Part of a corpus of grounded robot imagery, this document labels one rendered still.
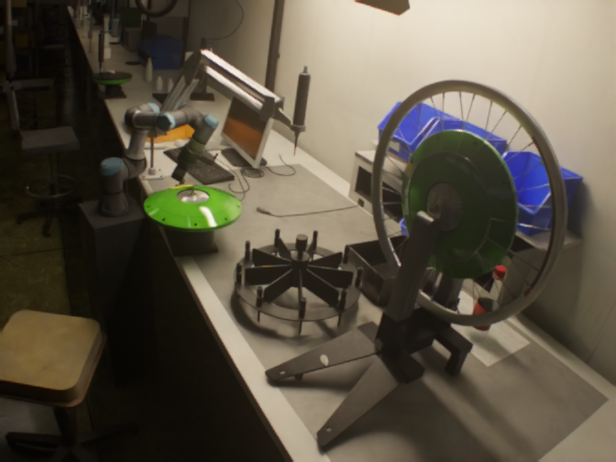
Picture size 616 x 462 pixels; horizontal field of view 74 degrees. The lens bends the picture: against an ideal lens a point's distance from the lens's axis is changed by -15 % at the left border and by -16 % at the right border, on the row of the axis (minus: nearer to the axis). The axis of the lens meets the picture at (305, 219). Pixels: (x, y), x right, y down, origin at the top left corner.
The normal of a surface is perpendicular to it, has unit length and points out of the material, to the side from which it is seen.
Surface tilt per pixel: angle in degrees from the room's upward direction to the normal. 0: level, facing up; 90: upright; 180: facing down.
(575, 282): 90
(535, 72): 90
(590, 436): 0
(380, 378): 18
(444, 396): 0
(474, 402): 0
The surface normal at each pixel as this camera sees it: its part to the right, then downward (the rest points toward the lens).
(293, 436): 0.13, -0.89
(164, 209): -0.09, -0.73
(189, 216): 0.16, -0.67
